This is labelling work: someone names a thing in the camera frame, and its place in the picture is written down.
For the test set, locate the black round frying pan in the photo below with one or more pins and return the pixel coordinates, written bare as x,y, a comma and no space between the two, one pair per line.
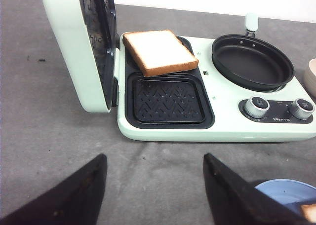
251,62

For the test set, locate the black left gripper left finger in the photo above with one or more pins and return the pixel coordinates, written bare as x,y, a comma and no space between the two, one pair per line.
76,200

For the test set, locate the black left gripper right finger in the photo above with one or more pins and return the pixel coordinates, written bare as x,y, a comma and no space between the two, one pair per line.
234,201

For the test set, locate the blue plate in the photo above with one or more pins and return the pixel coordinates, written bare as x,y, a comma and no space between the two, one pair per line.
290,193

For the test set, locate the silver right control knob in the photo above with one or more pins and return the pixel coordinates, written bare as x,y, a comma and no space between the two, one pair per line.
301,109

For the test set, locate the mint green hinged lid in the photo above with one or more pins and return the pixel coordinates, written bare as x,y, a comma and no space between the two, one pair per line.
86,32

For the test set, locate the silver control knob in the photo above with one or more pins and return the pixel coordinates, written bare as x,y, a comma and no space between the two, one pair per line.
301,109
256,107

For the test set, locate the mint green breakfast maker base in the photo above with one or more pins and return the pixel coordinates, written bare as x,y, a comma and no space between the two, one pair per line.
202,105

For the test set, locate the cream ceramic bowl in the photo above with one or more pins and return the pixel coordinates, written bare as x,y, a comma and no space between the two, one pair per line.
310,77

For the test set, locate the silver left control knob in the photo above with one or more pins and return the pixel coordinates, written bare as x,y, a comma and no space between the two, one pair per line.
256,107

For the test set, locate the white bread slice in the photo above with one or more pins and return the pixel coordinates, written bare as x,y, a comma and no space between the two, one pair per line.
159,52
309,212

